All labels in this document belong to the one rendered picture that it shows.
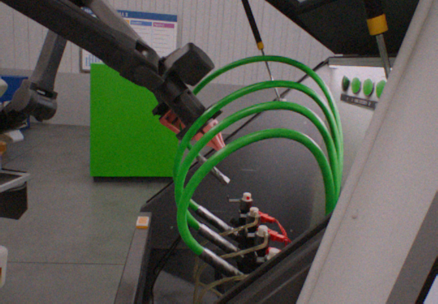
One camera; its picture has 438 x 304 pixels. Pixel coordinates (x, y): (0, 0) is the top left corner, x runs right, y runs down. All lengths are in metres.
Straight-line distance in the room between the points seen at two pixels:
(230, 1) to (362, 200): 7.01
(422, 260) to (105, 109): 3.85
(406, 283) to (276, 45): 7.16
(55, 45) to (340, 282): 1.07
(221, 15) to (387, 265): 7.07
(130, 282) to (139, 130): 3.32
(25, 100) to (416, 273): 1.09
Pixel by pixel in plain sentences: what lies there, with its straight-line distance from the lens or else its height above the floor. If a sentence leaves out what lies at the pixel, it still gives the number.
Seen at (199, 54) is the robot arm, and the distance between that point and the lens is 0.72.
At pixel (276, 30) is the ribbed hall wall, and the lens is 7.43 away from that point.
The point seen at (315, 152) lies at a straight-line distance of 0.53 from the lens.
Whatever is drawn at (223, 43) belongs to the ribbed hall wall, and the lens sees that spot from 7.25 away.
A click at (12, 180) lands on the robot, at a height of 1.04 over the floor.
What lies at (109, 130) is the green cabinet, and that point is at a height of 0.61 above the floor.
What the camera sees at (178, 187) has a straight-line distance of 0.60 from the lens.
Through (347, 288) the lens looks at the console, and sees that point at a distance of 0.40.
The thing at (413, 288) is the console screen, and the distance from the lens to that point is 0.32.
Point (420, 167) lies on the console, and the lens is 0.35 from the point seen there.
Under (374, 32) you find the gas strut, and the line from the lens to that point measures 0.46.
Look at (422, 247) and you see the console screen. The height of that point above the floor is 1.28.
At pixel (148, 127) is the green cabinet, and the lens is 4.07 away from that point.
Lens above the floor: 1.41
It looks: 12 degrees down
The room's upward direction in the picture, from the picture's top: 5 degrees clockwise
